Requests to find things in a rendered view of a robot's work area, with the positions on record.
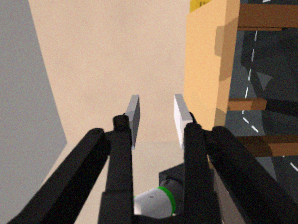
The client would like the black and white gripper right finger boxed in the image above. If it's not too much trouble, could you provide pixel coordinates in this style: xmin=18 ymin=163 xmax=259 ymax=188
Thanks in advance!
xmin=174 ymin=94 xmax=298 ymax=224

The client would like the wooden stool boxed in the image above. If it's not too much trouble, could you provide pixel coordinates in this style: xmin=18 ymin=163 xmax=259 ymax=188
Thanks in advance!
xmin=184 ymin=0 xmax=298 ymax=157

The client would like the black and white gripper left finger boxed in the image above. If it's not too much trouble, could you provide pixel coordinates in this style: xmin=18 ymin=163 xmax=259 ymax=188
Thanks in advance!
xmin=7 ymin=95 xmax=140 ymax=224

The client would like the dark grey mat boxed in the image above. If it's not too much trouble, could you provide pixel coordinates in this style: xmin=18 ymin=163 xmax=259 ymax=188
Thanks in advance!
xmin=225 ymin=28 xmax=298 ymax=204

